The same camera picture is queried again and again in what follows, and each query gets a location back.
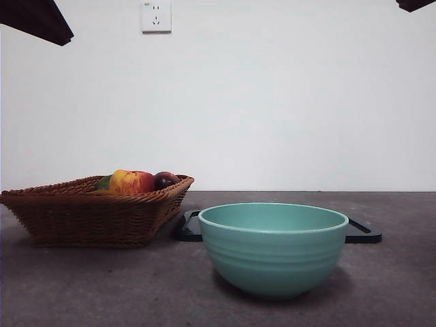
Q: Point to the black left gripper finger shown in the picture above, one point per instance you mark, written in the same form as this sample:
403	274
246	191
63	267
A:
34	17

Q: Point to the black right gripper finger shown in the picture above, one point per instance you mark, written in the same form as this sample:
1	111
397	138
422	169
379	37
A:
415	4

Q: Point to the teal ribbed bowl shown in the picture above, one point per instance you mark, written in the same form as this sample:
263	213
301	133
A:
272	259

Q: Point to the green fruit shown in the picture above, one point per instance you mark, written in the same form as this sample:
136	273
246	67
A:
104	182

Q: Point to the red and yellow apple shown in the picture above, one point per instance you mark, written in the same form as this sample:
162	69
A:
133	182

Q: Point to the brown wicker basket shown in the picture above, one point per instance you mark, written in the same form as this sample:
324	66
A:
85	218

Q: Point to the dark red plum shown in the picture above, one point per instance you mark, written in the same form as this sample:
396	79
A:
165	180

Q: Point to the black rectangular tray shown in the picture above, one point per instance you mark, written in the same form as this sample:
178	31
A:
361	235

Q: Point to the white wall socket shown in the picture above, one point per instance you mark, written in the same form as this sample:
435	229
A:
156	17

